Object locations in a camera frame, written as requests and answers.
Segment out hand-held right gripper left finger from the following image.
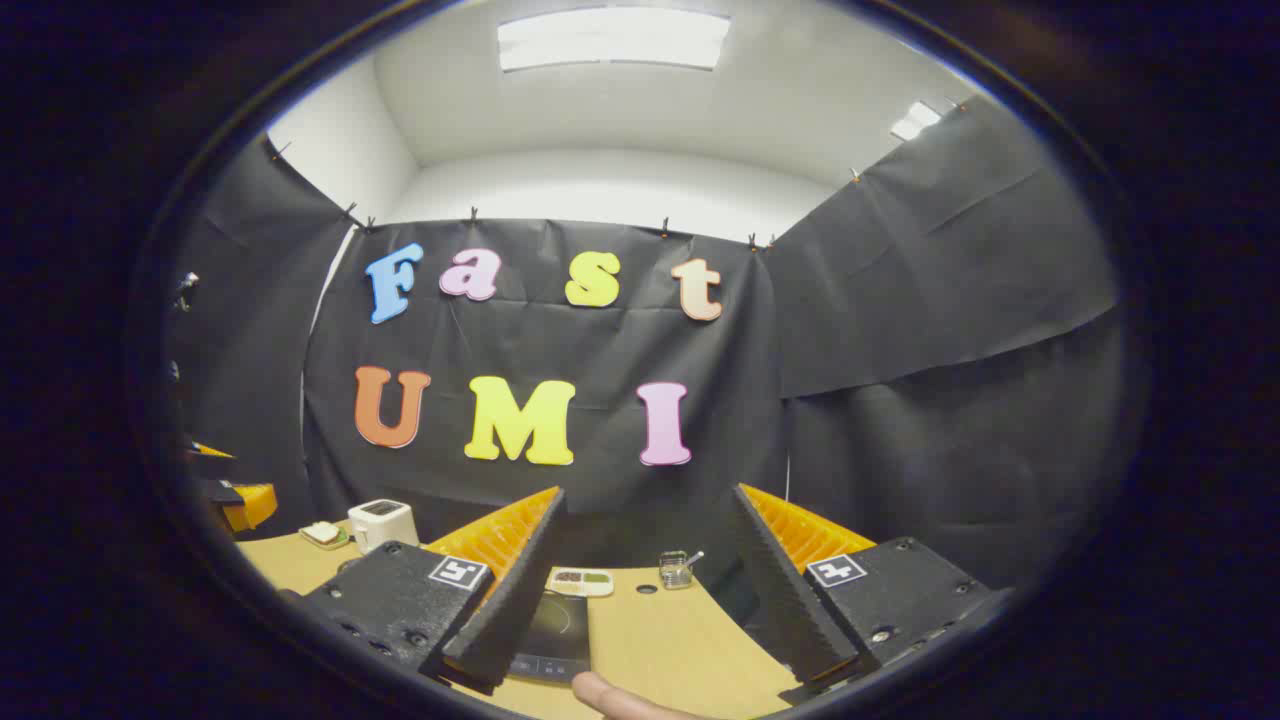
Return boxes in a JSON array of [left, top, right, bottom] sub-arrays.
[[300, 486, 567, 696]]

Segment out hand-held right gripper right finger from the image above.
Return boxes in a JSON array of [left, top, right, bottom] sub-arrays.
[[732, 483, 1011, 706]]

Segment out black induction cooktop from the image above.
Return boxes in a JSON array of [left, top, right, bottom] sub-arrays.
[[505, 590, 593, 686]]

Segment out large ceiling light panel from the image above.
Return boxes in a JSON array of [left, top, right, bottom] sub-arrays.
[[497, 7, 732, 73]]

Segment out white dish of beans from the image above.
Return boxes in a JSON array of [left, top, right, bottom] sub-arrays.
[[548, 567, 615, 599]]

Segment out white toaster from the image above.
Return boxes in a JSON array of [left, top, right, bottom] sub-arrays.
[[347, 498, 420, 556]]

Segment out small metal wire basket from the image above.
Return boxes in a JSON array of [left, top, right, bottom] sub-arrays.
[[658, 549, 706, 591]]

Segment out small ceiling light panel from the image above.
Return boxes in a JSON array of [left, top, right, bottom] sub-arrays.
[[890, 100, 943, 142]]

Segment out black backdrop cloth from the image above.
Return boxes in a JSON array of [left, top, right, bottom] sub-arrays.
[[165, 95, 1126, 601]]

